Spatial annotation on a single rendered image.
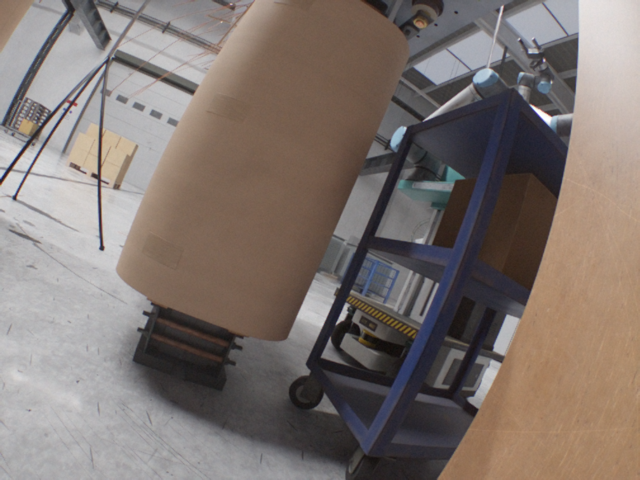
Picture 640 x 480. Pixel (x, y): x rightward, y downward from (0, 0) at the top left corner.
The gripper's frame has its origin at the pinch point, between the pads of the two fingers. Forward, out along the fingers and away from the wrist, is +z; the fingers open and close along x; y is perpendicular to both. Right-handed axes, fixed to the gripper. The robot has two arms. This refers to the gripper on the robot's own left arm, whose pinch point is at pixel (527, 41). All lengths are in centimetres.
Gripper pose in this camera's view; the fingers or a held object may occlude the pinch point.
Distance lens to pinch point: 247.6
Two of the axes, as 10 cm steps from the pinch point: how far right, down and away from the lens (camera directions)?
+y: 6.6, -7.2, -2.0
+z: -7.2, -5.5, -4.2
